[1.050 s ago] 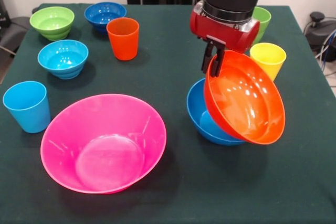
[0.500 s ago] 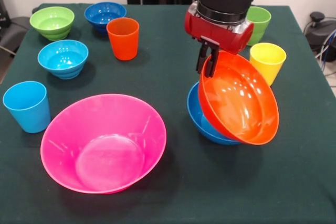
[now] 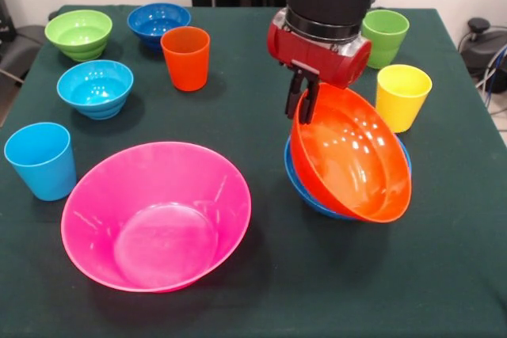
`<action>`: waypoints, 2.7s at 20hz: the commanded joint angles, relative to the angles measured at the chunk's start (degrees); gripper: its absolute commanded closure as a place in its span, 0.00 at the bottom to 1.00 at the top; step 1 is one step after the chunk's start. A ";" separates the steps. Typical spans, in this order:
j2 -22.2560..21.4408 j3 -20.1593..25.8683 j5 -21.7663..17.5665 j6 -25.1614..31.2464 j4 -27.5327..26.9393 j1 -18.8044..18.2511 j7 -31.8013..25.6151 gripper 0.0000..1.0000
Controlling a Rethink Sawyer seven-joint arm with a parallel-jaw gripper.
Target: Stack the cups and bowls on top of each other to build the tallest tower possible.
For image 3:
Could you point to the green ribbed bowl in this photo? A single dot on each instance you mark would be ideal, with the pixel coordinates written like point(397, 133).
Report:
point(79, 33)

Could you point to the green cup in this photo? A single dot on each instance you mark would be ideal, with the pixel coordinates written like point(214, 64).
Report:
point(386, 37)

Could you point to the yellow cup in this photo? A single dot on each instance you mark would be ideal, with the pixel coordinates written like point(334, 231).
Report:
point(402, 100)

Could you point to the light blue ribbed bowl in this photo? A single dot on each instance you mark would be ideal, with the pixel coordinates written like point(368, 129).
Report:
point(95, 84)

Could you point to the dark blue ribbed bowl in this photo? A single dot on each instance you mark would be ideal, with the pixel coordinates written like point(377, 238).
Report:
point(150, 21)

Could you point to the light blue cup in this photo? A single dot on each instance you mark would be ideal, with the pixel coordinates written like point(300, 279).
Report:
point(43, 172)

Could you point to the orange cup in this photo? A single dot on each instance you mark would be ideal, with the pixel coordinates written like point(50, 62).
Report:
point(186, 65)

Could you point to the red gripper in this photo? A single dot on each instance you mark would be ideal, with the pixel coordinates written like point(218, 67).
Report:
point(313, 57)

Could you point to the dark green tablecloth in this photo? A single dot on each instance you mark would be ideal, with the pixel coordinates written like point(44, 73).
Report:
point(356, 274)

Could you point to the large orange bowl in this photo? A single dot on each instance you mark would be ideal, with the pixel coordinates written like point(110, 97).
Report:
point(356, 164)

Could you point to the large blue bowl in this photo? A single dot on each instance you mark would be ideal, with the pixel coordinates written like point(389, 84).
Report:
point(317, 209)

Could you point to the large pink bowl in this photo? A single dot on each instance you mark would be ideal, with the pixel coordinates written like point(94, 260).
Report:
point(158, 215)

